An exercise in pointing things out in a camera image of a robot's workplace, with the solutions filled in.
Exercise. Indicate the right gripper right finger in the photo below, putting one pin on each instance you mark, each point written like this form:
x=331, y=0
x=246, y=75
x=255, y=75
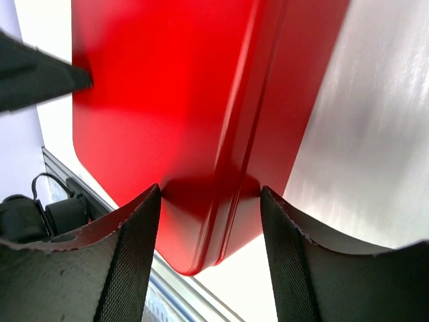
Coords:
x=320, y=274

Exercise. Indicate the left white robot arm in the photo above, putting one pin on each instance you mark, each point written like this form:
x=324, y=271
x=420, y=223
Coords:
x=25, y=220

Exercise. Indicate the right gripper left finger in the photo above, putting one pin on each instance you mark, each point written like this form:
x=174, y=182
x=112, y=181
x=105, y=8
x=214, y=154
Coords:
x=98, y=272

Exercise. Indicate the red box lid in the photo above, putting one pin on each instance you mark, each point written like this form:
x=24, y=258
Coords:
x=169, y=80

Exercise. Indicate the red square chocolate box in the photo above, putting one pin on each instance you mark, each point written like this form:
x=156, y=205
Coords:
x=304, y=41

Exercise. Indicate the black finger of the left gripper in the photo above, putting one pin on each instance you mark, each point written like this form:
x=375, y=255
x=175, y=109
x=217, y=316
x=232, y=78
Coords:
x=29, y=76

